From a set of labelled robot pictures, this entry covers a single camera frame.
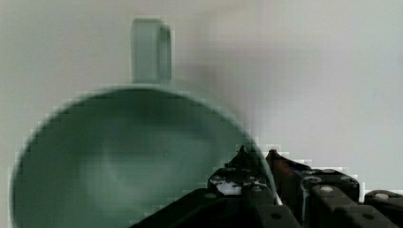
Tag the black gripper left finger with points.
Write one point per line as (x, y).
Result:
(246, 171)

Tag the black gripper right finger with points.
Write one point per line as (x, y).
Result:
(294, 182)

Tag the green mug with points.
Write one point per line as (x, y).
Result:
(114, 156)

